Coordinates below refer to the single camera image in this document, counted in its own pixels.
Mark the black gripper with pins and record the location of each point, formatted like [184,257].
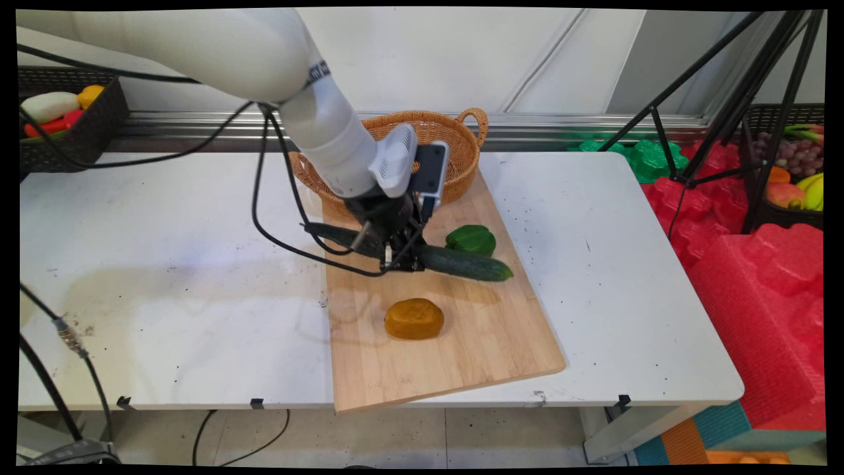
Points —
[386,218]

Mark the dark green cucumber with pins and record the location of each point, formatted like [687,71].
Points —
[468,265]

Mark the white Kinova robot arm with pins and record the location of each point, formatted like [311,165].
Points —
[198,46]

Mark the brown bread loaf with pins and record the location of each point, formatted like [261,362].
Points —
[414,319]

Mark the green bell pepper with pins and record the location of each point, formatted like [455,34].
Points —
[471,239]

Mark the wooden cutting board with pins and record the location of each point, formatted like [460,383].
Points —
[435,369]

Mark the woven wicker basket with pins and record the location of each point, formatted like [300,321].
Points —
[461,152]

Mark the green foam puzzle mat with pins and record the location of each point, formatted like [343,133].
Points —
[649,161]

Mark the grey table leg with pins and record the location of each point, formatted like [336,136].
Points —
[626,429]
[39,429]

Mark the red foam puzzle mat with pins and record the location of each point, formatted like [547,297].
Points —
[699,211]

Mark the small black plastic basket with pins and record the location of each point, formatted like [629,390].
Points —
[99,128]

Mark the blue orange foam mat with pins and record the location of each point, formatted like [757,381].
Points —
[705,435]

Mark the red toy pepper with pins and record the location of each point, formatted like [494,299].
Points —
[56,123]

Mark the small orange toy fruit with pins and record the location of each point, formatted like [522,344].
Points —
[778,175]

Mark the red yellow toy peach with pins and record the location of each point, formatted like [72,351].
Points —
[783,195]

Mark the black plastic fruit crate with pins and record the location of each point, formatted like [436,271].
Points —
[765,119]

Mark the white toy radish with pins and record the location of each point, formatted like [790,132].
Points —
[49,105]

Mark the black tripod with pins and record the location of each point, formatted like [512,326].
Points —
[758,86]

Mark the purple toy grapes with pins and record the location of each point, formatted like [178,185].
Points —
[798,153]

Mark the yellow toy banana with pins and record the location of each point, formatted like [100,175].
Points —
[815,191]

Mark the green yellow toy vegetable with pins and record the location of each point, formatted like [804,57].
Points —
[804,132]

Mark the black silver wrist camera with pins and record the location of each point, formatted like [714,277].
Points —
[430,170]

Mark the white ribbed camera mount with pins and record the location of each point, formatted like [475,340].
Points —
[394,158]

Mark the metal wall rail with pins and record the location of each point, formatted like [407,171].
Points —
[560,124]

